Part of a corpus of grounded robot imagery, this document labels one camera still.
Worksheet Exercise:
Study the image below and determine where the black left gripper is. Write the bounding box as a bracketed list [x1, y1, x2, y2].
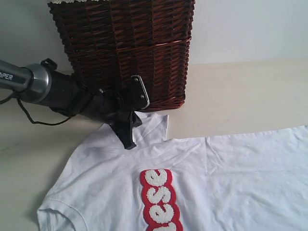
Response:
[101, 91, 142, 150]

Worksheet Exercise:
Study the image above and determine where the white shirt with red trim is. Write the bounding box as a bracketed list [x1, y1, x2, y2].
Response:
[37, 113, 308, 231]

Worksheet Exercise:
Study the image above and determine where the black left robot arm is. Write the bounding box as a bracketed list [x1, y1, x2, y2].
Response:
[0, 59, 150, 150]

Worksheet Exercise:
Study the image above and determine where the dark brown wicker basket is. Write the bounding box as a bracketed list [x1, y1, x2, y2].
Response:
[48, 0, 195, 112]

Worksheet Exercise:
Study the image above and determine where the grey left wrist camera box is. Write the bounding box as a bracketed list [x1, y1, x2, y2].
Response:
[123, 75, 150, 109]

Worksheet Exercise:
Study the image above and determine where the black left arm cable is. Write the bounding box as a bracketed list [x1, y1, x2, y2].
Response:
[0, 96, 73, 126]

